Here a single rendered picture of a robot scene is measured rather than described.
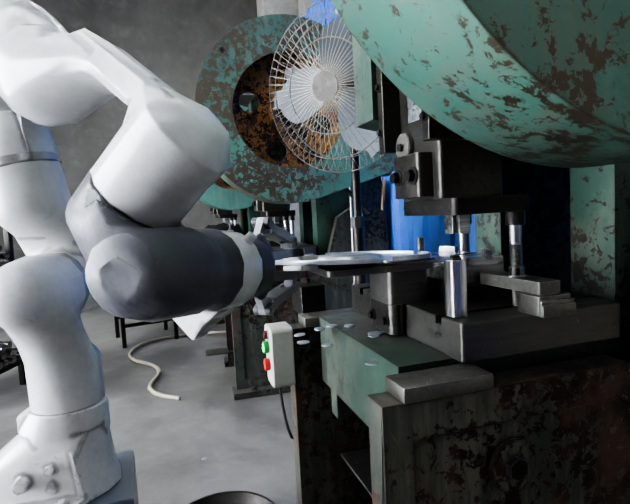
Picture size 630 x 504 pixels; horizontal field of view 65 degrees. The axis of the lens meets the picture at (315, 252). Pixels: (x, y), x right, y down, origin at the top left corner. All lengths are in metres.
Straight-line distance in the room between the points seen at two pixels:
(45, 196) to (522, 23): 0.68
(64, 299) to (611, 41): 0.75
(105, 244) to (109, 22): 7.53
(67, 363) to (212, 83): 1.60
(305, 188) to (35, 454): 1.63
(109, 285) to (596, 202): 0.81
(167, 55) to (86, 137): 1.62
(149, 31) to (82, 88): 7.27
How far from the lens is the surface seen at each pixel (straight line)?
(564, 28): 0.54
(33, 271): 0.79
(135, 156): 0.47
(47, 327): 0.82
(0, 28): 0.71
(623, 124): 0.57
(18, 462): 0.92
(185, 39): 7.87
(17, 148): 0.87
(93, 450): 0.92
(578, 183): 1.02
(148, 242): 0.42
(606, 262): 0.99
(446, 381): 0.71
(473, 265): 0.94
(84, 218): 0.49
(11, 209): 0.86
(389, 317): 0.90
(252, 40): 2.32
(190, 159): 0.45
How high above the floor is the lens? 0.88
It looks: 5 degrees down
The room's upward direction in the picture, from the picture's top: 3 degrees counter-clockwise
